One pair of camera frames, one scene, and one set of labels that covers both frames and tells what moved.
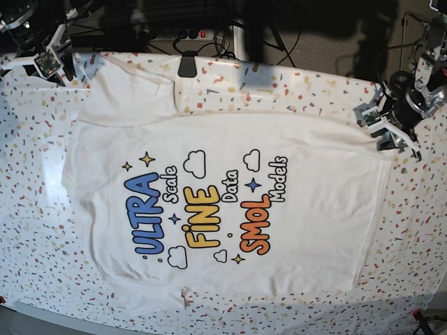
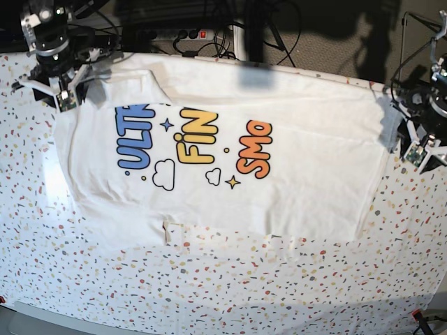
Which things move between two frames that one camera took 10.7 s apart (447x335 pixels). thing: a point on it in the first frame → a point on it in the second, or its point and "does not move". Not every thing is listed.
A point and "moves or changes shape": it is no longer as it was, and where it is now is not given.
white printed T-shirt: [251, 202] moves or changes shape
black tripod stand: [282, 47] does not move
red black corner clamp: [418, 315] does not move
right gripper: [383, 123] → [421, 151]
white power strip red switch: [181, 35] does not move
